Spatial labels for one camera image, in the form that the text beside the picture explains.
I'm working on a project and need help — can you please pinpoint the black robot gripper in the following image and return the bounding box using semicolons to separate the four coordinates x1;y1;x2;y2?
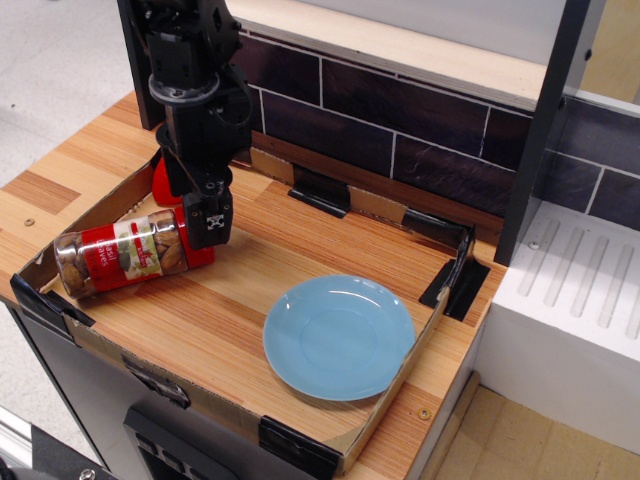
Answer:
154;74;253;250

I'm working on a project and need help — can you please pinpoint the red-capped basil spice bottle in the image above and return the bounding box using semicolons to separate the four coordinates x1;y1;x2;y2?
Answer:
54;208;215;299

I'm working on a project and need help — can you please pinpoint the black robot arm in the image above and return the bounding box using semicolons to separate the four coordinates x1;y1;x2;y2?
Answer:
125;1;253;250

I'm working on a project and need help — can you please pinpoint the brown cardboard fence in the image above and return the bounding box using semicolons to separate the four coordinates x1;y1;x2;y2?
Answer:
9;121;492;478

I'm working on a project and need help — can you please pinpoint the red toy tomato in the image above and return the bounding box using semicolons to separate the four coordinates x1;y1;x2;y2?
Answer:
151;157;181;207

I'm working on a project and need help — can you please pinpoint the light blue ceramic plate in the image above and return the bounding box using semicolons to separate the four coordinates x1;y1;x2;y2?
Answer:
263;275;416;401

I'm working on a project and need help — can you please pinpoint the black control panel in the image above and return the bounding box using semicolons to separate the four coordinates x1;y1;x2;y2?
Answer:
123;405;241;480

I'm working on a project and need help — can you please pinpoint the white ribbed drainer board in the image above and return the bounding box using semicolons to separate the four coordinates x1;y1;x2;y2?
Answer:
475;202;639;452

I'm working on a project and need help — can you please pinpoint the dark grey shelf post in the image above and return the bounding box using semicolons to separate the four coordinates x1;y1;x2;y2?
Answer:
494;1;590;266

